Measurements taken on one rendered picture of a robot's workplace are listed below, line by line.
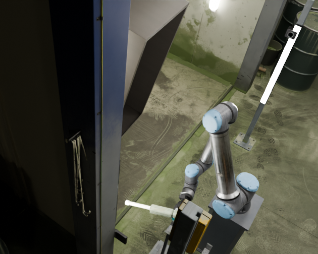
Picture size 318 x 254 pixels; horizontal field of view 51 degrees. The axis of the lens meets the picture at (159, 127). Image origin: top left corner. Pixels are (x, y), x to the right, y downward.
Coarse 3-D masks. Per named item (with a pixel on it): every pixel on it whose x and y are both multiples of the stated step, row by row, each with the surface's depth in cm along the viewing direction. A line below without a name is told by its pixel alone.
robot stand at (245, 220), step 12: (252, 204) 236; (216, 216) 235; (240, 216) 228; (252, 216) 230; (216, 228) 243; (228, 228) 235; (240, 228) 227; (204, 240) 262; (216, 240) 252; (228, 240) 244; (216, 252) 262; (228, 252) 256
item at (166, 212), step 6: (126, 204) 220; (132, 204) 219; (138, 204) 218; (150, 210) 214; (156, 210) 212; (162, 210) 212; (168, 210) 211; (174, 210) 211; (168, 216) 211; (174, 216) 209
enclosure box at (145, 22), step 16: (144, 0) 208; (160, 0) 213; (176, 0) 219; (144, 16) 197; (160, 16) 202; (176, 16) 234; (144, 32) 187; (160, 32) 248; (176, 32) 241; (128, 48) 193; (144, 48) 264; (160, 48) 257; (128, 64) 200; (144, 64) 274; (160, 64) 266; (128, 80) 209; (144, 80) 285; (128, 96) 306; (144, 96) 296; (128, 112) 308; (128, 128) 297
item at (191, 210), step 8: (184, 208) 112; (192, 208) 113; (200, 208) 113; (184, 216) 111; (192, 216) 110; (200, 216) 115; (184, 224) 114; (192, 224) 111; (176, 232) 120; (184, 232) 117; (192, 232) 121; (176, 240) 124; (184, 240) 120; (168, 248) 132; (176, 248) 127; (184, 248) 124
